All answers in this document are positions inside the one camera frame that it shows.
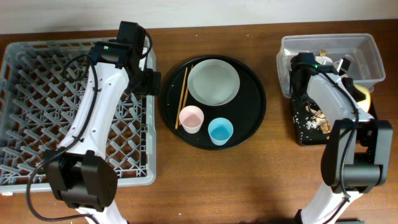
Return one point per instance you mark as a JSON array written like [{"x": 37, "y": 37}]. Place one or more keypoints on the clear plastic storage bin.
[{"x": 366, "y": 67}]

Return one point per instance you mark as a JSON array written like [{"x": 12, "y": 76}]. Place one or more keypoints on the grey dishwasher rack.
[{"x": 38, "y": 107}]

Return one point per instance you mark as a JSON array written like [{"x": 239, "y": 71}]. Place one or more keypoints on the yellow bowl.
[{"x": 365, "y": 105}]

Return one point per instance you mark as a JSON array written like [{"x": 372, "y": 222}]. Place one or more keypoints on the right wooden chopstick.
[{"x": 185, "y": 93}]

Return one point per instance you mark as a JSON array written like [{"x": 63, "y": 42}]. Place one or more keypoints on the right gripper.
[{"x": 348, "y": 83}]

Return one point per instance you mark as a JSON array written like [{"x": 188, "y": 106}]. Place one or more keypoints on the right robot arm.
[{"x": 356, "y": 156}]

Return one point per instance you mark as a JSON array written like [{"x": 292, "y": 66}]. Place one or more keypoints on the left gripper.
[{"x": 148, "y": 83}]

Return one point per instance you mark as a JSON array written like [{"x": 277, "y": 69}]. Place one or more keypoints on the left wooden chopstick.
[{"x": 181, "y": 98}]

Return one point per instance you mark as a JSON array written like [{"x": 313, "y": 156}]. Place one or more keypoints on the wooden chopstick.
[
  {"x": 185, "y": 93},
  {"x": 181, "y": 98}
]

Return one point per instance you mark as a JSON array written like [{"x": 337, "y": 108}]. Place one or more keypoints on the blue cup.
[{"x": 220, "y": 131}]

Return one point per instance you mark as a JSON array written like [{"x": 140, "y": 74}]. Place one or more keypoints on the white tissue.
[{"x": 324, "y": 60}]

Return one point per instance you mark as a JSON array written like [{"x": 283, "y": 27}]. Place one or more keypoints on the peanut shells and rice scraps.
[{"x": 317, "y": 121}]

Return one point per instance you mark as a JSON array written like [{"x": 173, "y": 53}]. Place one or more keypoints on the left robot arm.
[{"x": 77, "y": 171}]

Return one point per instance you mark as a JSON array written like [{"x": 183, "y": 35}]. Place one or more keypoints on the grey plate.
[{"x": 213, "y": 82}]

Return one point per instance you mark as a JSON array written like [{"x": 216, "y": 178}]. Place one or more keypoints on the black rectangular tray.
[{"x": 305, "y": 137}]

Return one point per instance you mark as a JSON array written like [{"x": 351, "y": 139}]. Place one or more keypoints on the pink cup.
[{"x": 191, "y": 118}]

